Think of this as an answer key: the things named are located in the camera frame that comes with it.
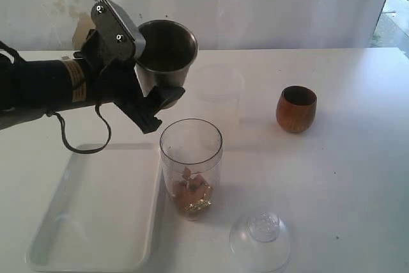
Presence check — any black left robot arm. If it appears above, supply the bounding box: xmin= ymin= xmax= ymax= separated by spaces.
xmin=1 ymin=29 xmax=185 ymax=134

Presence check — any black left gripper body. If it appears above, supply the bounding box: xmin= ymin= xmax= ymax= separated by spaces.
xmin=72 ymin=29 xmax=140 ymax=109

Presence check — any clear plastic tray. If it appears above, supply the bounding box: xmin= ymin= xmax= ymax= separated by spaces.
xmin=25 ymin=143 xmax=162 ymax=272

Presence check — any clear plastic dome lid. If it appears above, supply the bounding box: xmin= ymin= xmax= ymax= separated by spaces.
xmin=229 ymin=207 xmax=291 ymax=272

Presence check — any brown wooden cup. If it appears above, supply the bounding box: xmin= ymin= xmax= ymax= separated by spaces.
xmin=275 ymin=85 xmax=317 ymax=134

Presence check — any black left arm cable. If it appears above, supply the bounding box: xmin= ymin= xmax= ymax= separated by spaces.
xmin=0 ymin=42 xmax=112 ymax=155

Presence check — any grey metal cup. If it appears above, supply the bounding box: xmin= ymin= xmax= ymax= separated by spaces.
xmin=135 ymin=20 xmax=198 ymax=96

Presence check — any clear glass jar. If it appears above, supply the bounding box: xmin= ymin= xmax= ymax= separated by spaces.
xmin=159 ymin=118 xmax=224 ymax=221

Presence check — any translucent plastic measuring cup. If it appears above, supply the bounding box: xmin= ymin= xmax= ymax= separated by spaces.
xmin=186 ymin=64 xmax=245 ymax=150

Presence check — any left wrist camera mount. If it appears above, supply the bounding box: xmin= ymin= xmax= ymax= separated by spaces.
xmin=91 ymin=0 xmax=146 ymax=61

